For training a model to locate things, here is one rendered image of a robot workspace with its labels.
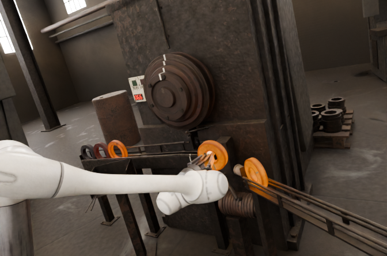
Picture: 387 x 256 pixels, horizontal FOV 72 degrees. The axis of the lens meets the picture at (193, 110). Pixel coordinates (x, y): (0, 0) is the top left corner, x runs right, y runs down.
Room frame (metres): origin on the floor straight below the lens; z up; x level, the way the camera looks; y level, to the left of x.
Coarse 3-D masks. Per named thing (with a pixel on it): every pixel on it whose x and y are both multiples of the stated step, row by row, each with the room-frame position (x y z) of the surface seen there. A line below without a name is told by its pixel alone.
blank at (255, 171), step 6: (246, 162) 1.21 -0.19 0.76; (252, 162) 1.15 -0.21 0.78; (258, 162) 1.15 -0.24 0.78; (246, 168) 1.22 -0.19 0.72; (252, 168) 1.16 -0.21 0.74; (258, 168) 1.12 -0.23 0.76; (246, 174) 1.23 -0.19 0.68; (252, 174) 1.20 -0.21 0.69; (258, 174) 1.12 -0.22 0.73; (264, 174) 1.11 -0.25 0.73; (258, 180) 1.13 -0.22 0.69; (264, 180) 1.10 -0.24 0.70; (258, 186) 1.14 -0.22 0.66
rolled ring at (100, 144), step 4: (96, 144) 2.12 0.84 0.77; (100, 144) 2.09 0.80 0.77; (104, 144) 2.09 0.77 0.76; (96, 148) 2.13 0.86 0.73; (104, 148) 2.07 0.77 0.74; (96, 152) 2.14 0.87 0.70; (108, 152) 2.06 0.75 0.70; (96, 156) 2.15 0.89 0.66; (100, 156) 2.15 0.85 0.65; (108, 156) 2.06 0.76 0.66
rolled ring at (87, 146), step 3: (87, 144) 2.21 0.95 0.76; (81, 147) 2.24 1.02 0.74; (84, 147) 2.21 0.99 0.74; (87, 147) 2.19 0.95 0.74; (90, 147) 2.18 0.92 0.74; (81, 150) 2.25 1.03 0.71; (84, 150) 2.25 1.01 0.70; (90, 150) 2.18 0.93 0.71; (81, 153) 2.26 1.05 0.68; (84, 153) 2.25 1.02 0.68; (93, 153) 2.16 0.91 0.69; (84, 156) 2.24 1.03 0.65; (87, 156) 2.26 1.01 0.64; (93, 156) 2.17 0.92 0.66; (84, 159) 2.25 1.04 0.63; (87, 159) 2.23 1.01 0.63
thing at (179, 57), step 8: (160, 56) 1.60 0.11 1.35; (168, 56) 1.57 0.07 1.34; (176, 56) 1.54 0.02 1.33; (184, 56) 1.56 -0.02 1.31; (152, 64) 1.64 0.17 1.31; (184, 64) 1.51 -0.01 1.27; (192, 64) 1.48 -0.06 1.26; (200, 72) 1.46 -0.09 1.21; (144, 80) 1.69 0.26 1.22; (200, 80) 1.47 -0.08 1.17; (208, 80) 1.50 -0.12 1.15; (144, 88) 1.71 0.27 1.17; (208, 88) 1.48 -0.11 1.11; (208, 96) 1.45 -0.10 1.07; (208, 104) 1.46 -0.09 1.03; (200, 112) 1.50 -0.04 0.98; (160, 120) 1.67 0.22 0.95; (200, 120) 1.50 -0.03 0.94; (176, 128) 1.61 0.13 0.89; (184, 128) 1.58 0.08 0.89
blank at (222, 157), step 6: (204, 144) 1.22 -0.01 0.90; (210, 144) 1.21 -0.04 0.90; (216, 144) 1.20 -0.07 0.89; (198, 150) 1.25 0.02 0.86; (204, 150) 1.23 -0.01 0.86; (210, 150) 1.21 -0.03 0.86; (216, 150) 1.19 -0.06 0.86; (222, 150) 1.18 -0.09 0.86; (222, 156) 1.18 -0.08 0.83; (216, 162) 1.21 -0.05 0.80; (222, 162) 1.19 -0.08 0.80; (216, 168) 1.21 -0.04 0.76
